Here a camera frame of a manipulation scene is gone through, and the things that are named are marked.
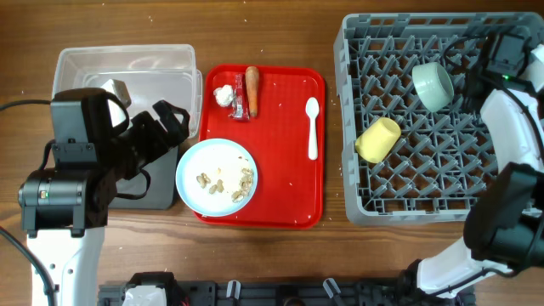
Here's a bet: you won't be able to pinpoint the white tissue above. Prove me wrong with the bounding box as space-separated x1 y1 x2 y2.
213 84 235 107

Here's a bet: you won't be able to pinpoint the red snack wrapper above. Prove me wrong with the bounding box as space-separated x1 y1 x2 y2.
229 74 250 122

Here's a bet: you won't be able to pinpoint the large light blue plate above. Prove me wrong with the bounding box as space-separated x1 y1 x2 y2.
175 139 258 217

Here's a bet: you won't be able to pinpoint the orange carrot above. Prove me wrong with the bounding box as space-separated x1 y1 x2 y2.
245 66 260 117

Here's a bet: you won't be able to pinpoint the peanut shell food scraps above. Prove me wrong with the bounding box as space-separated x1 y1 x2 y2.
195 167 255 203

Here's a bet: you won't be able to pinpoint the white plastic spoon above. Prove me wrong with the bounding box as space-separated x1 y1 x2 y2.
305 97 320 161

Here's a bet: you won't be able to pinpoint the yellow plastic cup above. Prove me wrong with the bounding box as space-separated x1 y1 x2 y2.
354 117 401 164

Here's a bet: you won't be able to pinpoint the mint green bowl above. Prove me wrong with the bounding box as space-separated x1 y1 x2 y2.
412 62 454 112

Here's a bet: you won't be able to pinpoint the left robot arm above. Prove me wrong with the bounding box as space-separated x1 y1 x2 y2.
18 88 190 305

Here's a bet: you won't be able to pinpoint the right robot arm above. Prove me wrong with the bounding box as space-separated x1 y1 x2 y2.
395 32 543 305

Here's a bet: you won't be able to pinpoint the black plastic waste tray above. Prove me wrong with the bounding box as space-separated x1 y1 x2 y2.
109 147 179 210

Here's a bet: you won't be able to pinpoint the clear plastic waste bin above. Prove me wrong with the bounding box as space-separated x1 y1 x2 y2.
52 44 202 138

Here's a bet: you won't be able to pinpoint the grey dishwasher rack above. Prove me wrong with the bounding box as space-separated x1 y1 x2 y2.
333 12 543 226

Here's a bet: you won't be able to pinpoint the red plastic serving tray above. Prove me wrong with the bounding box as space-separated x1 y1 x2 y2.
199 64 326 230

